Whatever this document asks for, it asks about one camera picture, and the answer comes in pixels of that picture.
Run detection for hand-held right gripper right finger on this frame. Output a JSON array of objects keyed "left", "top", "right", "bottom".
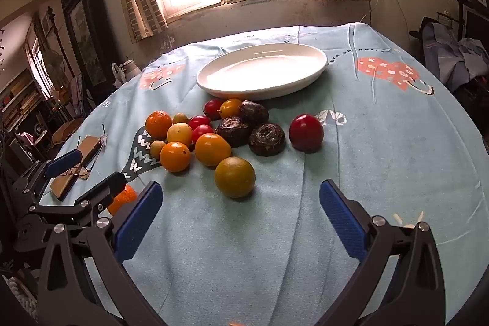
[{"left": 317, "top": 179, "right": 447, "bottom": 326}]

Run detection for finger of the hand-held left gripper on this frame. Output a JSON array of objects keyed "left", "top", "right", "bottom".
[
  {"left": 28, "top": 172, "right": 127, "bottom": 225},
  {"left": 11, "top": 149, "right": 83, "bottom": 205}
]

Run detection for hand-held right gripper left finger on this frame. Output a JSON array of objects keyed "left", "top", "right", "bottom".
[{"left": 36, "top": 180, "right": 169, "bottom": 326}]

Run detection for orange mandarin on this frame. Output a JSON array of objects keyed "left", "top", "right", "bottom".
[
  {"left": 145, "top": 110, "right": 173, "bottom": 139},
  {"left": 107, "top": 184, "right": 137, "bottom": 216}
]

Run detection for round smooth orange fruit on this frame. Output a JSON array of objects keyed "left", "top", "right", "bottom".
[{"left": 160, "top": 141, "right": 191, "bottom": 173}]

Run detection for yellow spotted plum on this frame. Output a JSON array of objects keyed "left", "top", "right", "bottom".
[{"left": 167, "top": 123, "right": 193, "bottom": 146}]

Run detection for dark red plum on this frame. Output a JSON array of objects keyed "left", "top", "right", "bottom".
[{"left": 289, "top": 114, "right": 324, "bottom": 153}]

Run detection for yellow orange round fruit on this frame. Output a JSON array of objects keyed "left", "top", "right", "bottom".
[{"left": 194, "top": 133, "right": 232, "bottom": 167}]

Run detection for green yellow citrus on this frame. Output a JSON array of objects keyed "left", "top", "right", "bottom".
[{"left": 215, "top": 156, "right": 256, "bottom": 199}]

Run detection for red cherry tomato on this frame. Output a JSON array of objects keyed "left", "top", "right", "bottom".
[
  {"left": 203, "top": 99, "right": 223, "bottom": 119},
  {"left": 192, "top": 124, "right": 215, "bottom": 143},
  {"left": 189, "top": 115, "right": 211, "bottom": 130}
]

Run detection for dark brown water chestnut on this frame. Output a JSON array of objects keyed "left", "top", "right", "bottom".
[
  {"left": 248, "top": 123, "right": 286, "bottom": 157},
  {"left": 239, "top": 100, "right": 270, "bottom": 128},
  {"left": 216, "top": 117, "right": 253, "bottom": 148}
]

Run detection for yellow orange cherry tomato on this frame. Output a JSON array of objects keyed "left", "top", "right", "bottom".
[{"left": 219, "top": 99, "right": 243, "bottom": 119}]

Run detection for white oval plate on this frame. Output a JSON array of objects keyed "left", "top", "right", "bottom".
[{"left": 196, "top": 42, "right": 328, "bottom": 101}]

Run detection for thin-framed eyeglasses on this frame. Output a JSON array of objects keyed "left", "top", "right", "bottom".
[{"left": 63, "top": 123, "right": 108, "bottom": 178}]

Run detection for blue printed tablecloth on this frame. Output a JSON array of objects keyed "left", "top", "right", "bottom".
[{"left": 38, "top": 22, "right": 489, "bottom": 326}]

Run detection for bookshelf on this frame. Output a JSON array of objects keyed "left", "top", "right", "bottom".
[{"left": 0, "top": 70, "right": 42, "bottom": 128}]

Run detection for standing fan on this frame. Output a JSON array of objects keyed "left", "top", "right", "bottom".
[{"left": 44, "top": 51, "right": 67, "bottom": 90}]

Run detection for dark framed painting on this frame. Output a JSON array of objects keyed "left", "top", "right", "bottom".
[{"left": 61, "top": 0, "right": 119, "bottom": 93}]

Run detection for pile of blue clothes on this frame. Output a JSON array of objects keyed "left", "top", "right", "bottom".
[{"left": 422, "top": 20, "right": 489, "bottom": 92}]

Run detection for black hat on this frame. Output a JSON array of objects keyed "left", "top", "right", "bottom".
[{"left": 409, "top": 17, "right": 440, "bottom": 40}]

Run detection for dark monitor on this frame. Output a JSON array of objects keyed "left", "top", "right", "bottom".
[{"left": 462, "top": 3, "right": 489, "bottom": 44}]

